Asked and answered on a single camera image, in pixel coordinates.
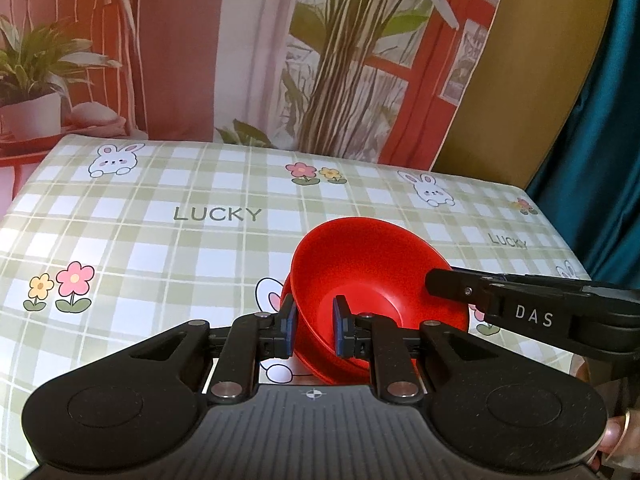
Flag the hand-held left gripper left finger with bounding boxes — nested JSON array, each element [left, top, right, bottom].
[[127, 294, 301, 406]]

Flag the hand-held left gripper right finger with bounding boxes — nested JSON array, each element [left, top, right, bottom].
[[332, 295, 497, 406]]

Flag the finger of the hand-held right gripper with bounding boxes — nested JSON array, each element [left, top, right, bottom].
[[452, 268, 595, 292], [425, 267, 577, 334]]

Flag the teal curtain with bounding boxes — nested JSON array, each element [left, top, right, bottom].
[[525, 0, 640, 292]]

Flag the printed room backdrop cloth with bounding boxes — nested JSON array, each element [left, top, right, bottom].
[[0, 0, 517, 172]]

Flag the red bowl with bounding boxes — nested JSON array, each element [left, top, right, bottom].
[[290, 216, 454, 363], [279, 272, 471, 386]]

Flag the person's right hand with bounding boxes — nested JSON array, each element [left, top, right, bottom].
[[570, 355, 640, 470]]

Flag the wooden board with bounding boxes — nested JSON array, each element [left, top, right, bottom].
[[430, 0, 622, 192]]

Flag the green checkered tablecloth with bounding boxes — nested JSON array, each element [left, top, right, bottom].
[[0, 137, 594, 480]]

